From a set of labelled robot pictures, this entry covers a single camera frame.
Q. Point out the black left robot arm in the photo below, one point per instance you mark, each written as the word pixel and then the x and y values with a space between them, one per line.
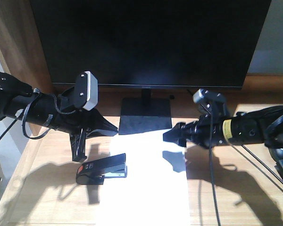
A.
pixel 11 91

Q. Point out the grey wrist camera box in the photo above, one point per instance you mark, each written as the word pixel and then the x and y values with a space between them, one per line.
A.
pixel 86 91
pixel 205 95

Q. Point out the white paper sheet stack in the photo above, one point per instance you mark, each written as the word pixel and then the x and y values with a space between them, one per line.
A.
pixel 154 192

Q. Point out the black computer monitor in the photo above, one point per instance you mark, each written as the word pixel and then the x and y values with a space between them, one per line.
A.
pixel 150 43

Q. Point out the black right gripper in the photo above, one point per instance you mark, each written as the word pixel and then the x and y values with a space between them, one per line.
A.
pixel 206 131

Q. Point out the black computer mouse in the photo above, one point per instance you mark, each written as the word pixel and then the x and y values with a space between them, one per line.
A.
pixel 276 153

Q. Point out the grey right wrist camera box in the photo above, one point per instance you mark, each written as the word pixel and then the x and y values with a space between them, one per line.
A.
pixel 205 95

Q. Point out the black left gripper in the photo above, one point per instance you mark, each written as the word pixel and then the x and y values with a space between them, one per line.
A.
pixel 59 113

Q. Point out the black stapler with orange grip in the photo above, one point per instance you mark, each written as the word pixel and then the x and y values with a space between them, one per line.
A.
pixel 94 172

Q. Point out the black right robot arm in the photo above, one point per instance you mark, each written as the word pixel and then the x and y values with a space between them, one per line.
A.
pixel 262 126

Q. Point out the black monitor stand base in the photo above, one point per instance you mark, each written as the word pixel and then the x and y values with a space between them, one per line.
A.
pixel 144 114

